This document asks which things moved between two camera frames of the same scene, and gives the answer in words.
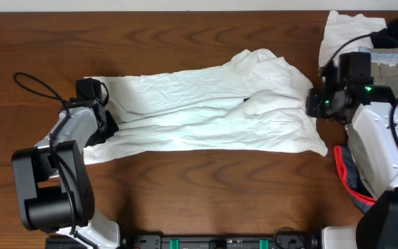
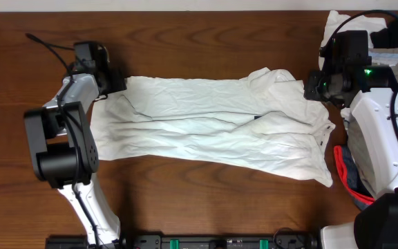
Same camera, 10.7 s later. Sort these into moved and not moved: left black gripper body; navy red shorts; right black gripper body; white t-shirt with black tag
Moved: white t-shirt with black tag; left black gripper body; right black gripper body
Not moved: navy red shorts
